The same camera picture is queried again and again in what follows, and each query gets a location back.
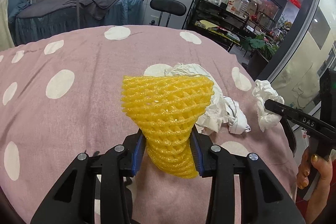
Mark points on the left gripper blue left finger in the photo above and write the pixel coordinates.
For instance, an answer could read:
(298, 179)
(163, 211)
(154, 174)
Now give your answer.
(72, 197)

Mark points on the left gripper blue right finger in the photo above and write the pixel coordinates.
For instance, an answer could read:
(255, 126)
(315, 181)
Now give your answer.
(263, 198)

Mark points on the white paper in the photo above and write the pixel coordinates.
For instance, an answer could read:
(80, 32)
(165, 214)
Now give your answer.
(222, 109)

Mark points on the yellow foam fruit net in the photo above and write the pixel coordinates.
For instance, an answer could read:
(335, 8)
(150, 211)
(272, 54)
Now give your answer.
(166, 109)

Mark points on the green potted plant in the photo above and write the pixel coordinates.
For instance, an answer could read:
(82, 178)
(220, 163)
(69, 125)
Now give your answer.
(262, 52)

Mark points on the pink polka dot blanket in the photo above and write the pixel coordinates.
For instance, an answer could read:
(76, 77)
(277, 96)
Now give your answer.
(62, 96)

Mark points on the black metal utility cart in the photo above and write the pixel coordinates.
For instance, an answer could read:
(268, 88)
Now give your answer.
(216, 23)

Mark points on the massage bed with grey cover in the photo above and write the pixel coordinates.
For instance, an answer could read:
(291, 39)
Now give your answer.
(30, 22)

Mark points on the black round stool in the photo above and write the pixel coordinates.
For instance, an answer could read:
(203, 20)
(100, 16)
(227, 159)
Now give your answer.
(172, 7)

